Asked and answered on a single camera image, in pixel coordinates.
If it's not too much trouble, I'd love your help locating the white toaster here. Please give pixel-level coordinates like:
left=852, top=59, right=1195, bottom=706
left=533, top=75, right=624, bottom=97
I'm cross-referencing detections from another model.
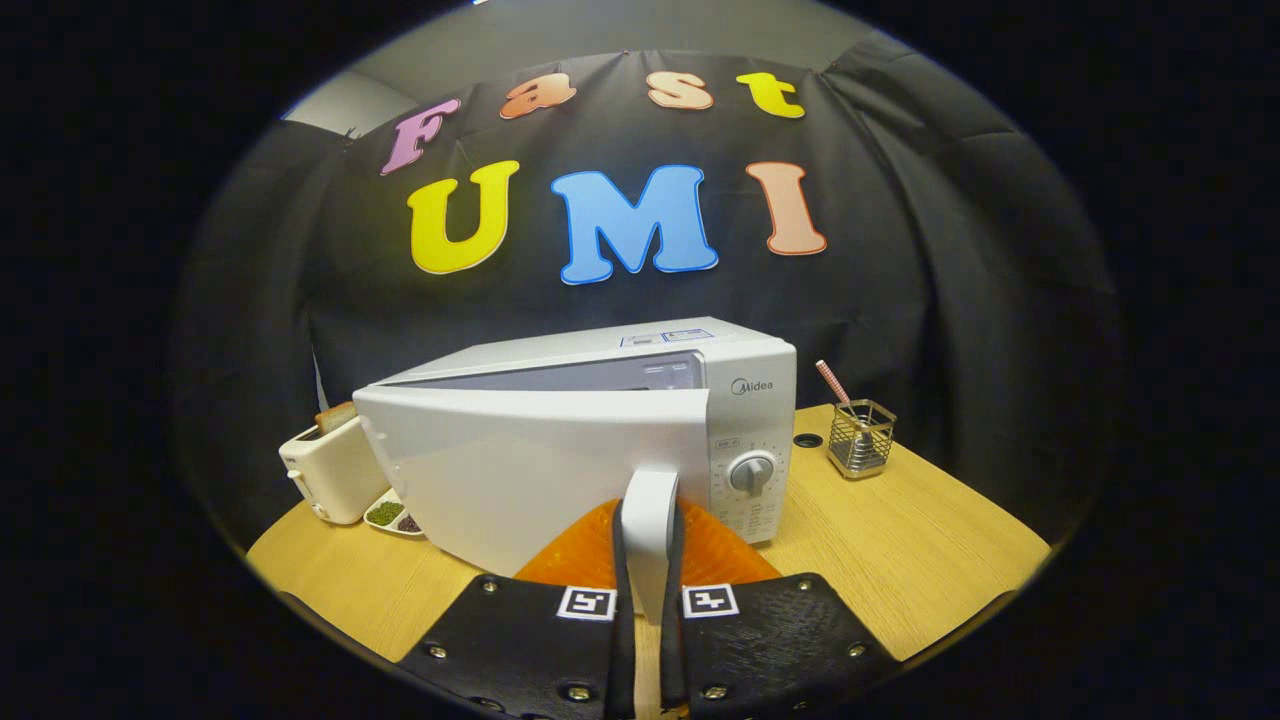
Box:
left=278, top=415, right=391, bottom=526

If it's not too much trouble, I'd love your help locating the white microwave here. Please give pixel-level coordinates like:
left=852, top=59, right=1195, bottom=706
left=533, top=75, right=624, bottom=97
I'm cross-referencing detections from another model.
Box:
left=352, top=317, right=798, bottom=626

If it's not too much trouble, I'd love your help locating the white sectioned bean dish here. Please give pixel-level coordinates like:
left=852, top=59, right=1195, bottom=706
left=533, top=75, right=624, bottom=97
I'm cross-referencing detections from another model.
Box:
left=364, top=487, right=426, bottom=539

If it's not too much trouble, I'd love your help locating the black backdrop cloth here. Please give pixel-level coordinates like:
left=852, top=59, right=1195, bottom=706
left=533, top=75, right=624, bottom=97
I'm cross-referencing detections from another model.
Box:
left=170, top=45, right=1121, bottom=551

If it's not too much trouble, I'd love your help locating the wire mesh utensil holder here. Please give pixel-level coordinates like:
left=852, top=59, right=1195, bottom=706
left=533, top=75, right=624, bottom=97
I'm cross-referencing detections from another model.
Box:
left=828, top=399, right=897, bottom=481

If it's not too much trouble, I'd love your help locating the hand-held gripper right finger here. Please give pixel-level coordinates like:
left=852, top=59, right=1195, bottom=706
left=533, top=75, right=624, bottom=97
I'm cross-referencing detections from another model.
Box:
left=660, top=498, right=901, bottom=720

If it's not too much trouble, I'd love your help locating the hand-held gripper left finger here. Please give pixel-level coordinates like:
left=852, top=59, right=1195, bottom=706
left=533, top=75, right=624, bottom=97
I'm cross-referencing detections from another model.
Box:
left=398, top=498, right=637, bottom=720

